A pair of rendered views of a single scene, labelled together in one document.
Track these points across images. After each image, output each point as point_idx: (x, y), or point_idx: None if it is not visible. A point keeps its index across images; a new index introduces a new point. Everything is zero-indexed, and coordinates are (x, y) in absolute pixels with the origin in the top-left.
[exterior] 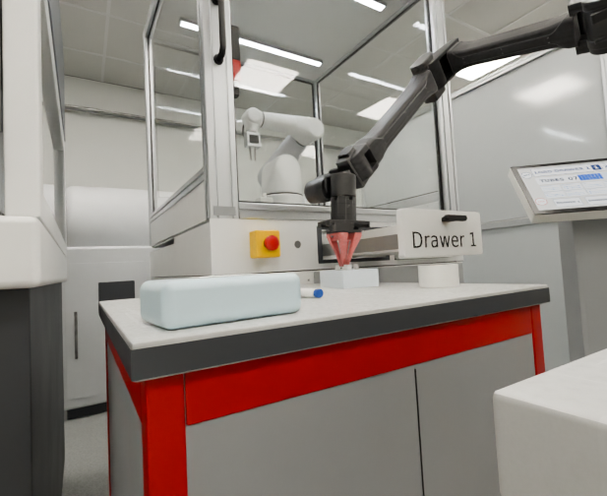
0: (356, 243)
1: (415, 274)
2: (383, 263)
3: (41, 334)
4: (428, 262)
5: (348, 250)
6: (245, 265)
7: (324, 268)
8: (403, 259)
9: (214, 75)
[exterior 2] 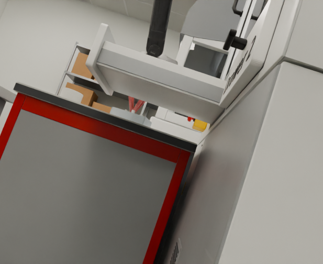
0: (128, 96)
1: (225, 126)
2: (220, 118)
3: (187, 171)
4: (240, 98)
5: (132, 101)
6: (201, 137)
7: (207, 133)
8: (229, 105)
9: (238, 24)
